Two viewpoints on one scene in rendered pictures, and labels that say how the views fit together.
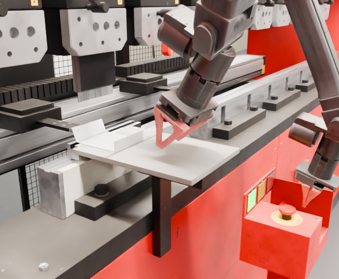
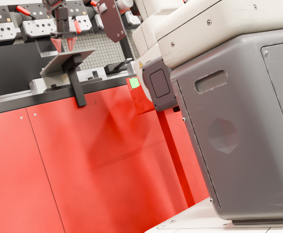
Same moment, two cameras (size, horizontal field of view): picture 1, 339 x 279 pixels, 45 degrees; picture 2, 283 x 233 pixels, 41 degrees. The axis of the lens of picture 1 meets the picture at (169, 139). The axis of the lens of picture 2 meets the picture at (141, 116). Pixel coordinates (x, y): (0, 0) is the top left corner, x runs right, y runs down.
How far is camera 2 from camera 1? 1.37 m
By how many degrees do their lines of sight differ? 31
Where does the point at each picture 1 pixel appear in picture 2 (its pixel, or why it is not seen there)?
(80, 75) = (39, 45)
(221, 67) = (60, 13)
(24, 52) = (7, 35)
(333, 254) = not seen: outside the picture
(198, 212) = (111, 96)
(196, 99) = (59, 28)
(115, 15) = (47, 21)
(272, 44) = not seen: hidden behind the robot
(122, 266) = (57, 106)
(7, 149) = not seen: hidden behind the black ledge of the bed
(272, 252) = (142, 100)
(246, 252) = (137, 107)
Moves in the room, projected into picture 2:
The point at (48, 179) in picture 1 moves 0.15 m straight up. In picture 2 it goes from (31, 85) to (21, 55)
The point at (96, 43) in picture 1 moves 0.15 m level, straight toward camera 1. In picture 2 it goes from (39, 31) to (22, 24)
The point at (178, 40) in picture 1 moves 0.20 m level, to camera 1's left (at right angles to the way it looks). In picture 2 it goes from (50, 12) to (16, 30)
